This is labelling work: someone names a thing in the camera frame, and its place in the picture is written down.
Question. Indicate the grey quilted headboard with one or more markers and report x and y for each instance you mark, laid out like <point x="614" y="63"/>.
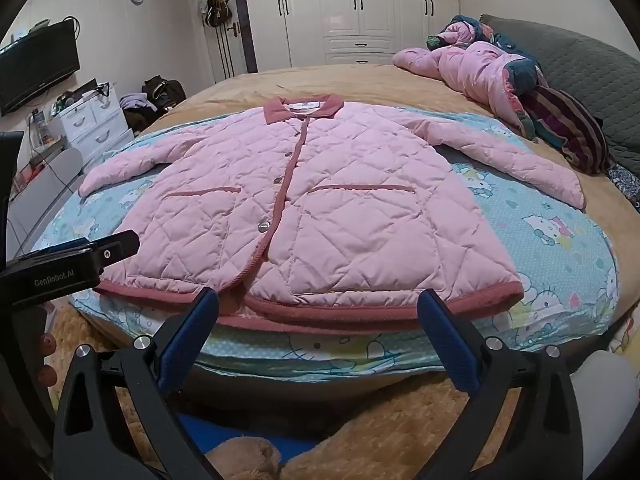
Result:
<point x="590" y="70"/>

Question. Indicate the dark patterned pillow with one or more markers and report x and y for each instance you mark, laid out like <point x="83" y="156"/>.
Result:
<point x="627" y="182"/>

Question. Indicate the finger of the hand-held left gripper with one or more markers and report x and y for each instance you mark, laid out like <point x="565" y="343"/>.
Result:
<point x="119" y="245"/>
<point x="60" y="249"/>

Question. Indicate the pink quilted jacket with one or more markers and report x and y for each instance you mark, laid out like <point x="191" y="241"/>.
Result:
<point x="350" y="210"/>

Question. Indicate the black backpack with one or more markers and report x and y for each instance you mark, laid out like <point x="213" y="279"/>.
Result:
<point x="167" y="91"/>

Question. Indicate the dark striped pillow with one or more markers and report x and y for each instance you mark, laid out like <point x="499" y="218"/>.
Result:
<point x="570" y="125"/>

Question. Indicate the purple cloth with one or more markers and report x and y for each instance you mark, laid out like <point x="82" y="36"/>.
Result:
<point x="134" y="101"/>

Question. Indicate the white wardrobe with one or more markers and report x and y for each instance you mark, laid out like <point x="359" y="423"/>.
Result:
<point x="340" y="10"/>

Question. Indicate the dark clothes pile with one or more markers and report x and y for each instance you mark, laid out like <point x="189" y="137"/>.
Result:
<point x="140" y="119"/>

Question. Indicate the bed with tan sheet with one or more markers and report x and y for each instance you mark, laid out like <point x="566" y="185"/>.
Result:
<point x="350" y="82"/>

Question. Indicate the white drawer chest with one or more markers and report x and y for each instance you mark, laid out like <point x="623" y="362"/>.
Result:
<point x="90" y="120"/>

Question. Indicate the light grey cloth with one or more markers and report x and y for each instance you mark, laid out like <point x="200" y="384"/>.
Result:
<point x="605" y="410"/>

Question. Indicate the black television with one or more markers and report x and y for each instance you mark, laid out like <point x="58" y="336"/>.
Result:
<point x="35" y="70"/>

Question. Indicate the cartoon cat print blanket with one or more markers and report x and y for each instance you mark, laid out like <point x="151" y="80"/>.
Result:
<point x="550" y="260"/>

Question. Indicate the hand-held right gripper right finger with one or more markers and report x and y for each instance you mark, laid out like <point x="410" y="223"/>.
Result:
<point x="447" y="345"/>

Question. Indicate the dark hanging bag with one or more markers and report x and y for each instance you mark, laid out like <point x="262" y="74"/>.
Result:
<point x="217" y="7"/>

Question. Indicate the white low cabinet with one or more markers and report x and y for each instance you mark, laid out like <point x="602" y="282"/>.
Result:
<point x="45" y="185"/>

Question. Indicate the black clothes hanger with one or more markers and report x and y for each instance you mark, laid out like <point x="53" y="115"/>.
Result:
<point x="102" y="89"/>

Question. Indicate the white door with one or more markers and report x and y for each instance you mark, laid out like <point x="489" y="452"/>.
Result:
<point x="220" y="55"/>

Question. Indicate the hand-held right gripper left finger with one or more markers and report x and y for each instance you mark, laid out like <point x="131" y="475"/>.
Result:
<point x="187" y="340"/>

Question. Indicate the person's left hand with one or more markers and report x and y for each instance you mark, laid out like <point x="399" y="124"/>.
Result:
<point x="46" y="345"/>

